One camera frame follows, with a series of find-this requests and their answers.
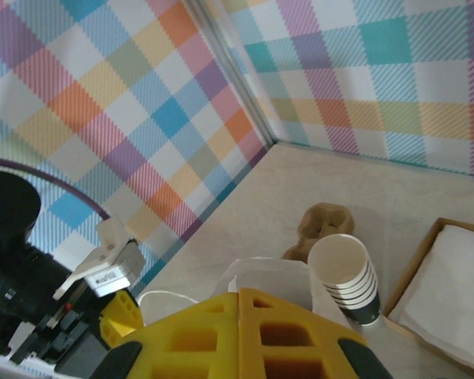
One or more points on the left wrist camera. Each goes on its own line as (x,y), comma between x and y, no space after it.
(110,260)

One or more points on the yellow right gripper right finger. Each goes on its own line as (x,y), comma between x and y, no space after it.
(292,347)

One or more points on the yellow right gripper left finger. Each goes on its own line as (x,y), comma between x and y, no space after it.
(197,343)

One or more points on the stack of cardboard cup carriers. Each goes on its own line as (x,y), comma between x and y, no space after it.
(328,221)

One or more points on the stack of white napkins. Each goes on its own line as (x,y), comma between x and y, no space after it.
(450,284)

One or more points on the stack of paper cups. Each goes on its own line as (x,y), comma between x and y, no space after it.
(339,260)

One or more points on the aluminium frame post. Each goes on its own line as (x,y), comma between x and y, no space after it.
(238,79)

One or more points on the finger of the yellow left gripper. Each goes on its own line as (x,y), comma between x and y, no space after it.
(120,317)

